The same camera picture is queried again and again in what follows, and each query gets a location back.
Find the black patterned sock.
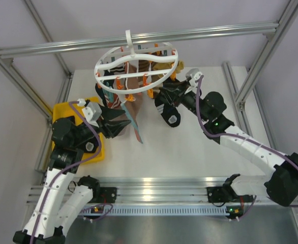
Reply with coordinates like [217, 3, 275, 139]
[67, 116, 98, 153]
[155, 95, 181, 128]

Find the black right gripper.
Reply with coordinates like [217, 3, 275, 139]
[160, 80, 210, 123]

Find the aluminium top crossbar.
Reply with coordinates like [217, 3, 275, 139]
[0, 22, 279, 58]

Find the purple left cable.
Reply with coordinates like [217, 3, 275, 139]
[29, 100, 114, 244]

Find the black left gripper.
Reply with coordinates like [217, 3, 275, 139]
[72, 102, 131, 145]

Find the large brown sock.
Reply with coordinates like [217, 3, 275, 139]
[105, 62, 151, 144]

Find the purple cable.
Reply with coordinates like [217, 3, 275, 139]
[29, 100, 114, 244]
[196, 75, 298, 207]

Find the brown striped sock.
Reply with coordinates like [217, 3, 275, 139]
[108, 65, 125, 75]

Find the yellow beige sock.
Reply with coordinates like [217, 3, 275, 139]
[153, 60, 185, 74]

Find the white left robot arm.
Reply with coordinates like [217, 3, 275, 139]
[13, 100, 131, 243]

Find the white slotted cable duct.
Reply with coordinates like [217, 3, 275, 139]
[79, 204, 229, 217]

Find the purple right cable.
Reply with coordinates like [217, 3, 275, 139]
[196, 75, 298, 207]

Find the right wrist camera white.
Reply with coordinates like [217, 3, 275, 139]
[185, 68, 204, 86]

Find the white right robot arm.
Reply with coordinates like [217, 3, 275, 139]
[158, 81, 298, 207]

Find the white round clip hanger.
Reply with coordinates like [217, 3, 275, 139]
[94, 30, 179, 102]

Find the yellow plastic tray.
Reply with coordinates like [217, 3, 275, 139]
[51, 96, 106, 166]

